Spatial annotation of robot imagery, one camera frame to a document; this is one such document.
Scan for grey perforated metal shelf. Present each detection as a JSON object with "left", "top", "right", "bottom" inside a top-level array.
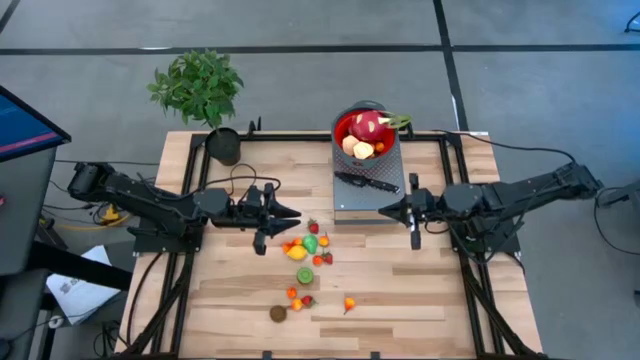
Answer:
[{"left": 331, "top": 127, "right": 407, "bottom": 225}]

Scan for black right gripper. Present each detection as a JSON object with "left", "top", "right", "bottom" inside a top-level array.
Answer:
[{"left": 378, "top": 172, "right": 442, "bottom": 251}]

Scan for pink dragon fruit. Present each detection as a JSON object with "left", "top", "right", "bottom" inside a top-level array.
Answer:
[{"left": 348, "top": 109, "right": 414, "bottom": 145}]

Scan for white paper sheets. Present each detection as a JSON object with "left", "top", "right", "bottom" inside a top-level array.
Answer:
[{"left": 46, "top": 244, "right": 123, "bottom": 327}]

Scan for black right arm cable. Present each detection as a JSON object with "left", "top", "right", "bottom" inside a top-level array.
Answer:
[{"left": 429, "top": 128, "right": 579, "bottom": 166}]

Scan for black floor cable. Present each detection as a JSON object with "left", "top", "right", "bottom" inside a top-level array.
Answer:
[
  {"left": 53, "top": 158, "right": 161, "bottom": 167},
  {"left": 593, "top": 185, "right": 640, "bottom": 257}
]

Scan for green plant in black pot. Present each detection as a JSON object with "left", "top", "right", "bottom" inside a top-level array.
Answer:
[{"left": 146, "top": 48, "right": 246, "bottom": 167}]

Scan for grey cabinet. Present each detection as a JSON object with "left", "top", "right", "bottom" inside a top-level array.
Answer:
[{"left": 0, "top": 147, "right": 57, "bottom": 277}]

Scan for red collapsible bowl grey rim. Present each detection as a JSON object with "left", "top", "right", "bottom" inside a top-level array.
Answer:
[{"left": 331, "top": 99, "right": 404, "bottom": 171}]

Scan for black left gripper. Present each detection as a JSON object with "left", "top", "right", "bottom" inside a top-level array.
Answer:
[{"left": 231, "top": 182, "right": 303, "bottom": 257}]

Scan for blue screen monitor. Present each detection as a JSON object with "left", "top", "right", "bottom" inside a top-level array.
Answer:
[{"left": 0, "top": 84, "right": 73, "bottom": 164}]

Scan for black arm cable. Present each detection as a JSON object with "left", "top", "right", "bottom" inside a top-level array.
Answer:
[
  {"left": 429, "top": 128, "right": 579, "bottom": 166},
  {"left": 137, "top": 163, "right": 283, "bottom": 204}
]

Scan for black plastic knife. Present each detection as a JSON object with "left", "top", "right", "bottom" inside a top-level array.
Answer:
[{"left": 333, "top": 170, "right": 403, "bottom": 195}]

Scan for yellow cable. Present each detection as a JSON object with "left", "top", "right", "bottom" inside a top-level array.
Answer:
[{"left": 39, "top": 199, "right": 132, "bottom": 232}]

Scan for black desk beam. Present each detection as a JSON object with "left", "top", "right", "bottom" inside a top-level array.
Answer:
[{"left": 27, "top": 239, "right": 134, "bottom": 292}]

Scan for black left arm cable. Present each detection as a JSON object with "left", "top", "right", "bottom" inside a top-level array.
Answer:
[{"left": 137, "top": 163, "right": 283, "bottom": 204}]

